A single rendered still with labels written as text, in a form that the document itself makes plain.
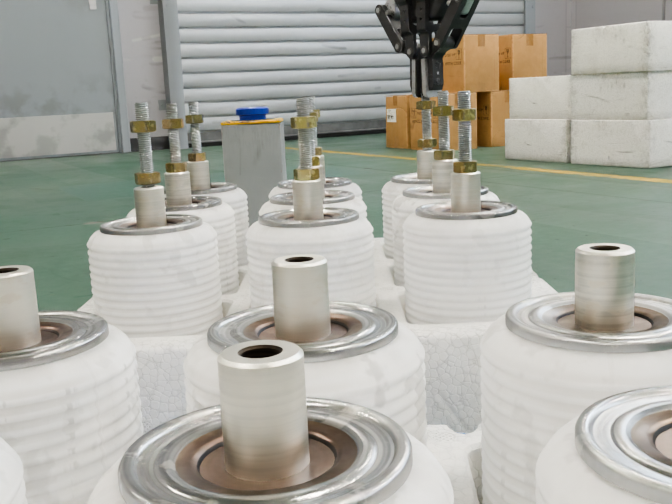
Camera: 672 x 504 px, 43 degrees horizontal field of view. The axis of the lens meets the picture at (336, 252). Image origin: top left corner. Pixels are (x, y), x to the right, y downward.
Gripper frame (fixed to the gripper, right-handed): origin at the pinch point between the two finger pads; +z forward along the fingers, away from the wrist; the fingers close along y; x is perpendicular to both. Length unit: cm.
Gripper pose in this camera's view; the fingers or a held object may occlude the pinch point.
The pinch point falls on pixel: (426, 77)
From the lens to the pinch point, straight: 86.9
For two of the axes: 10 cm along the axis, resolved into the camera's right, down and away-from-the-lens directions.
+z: 0.4, 9.8, 1.9
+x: -7.9, 1.5, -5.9
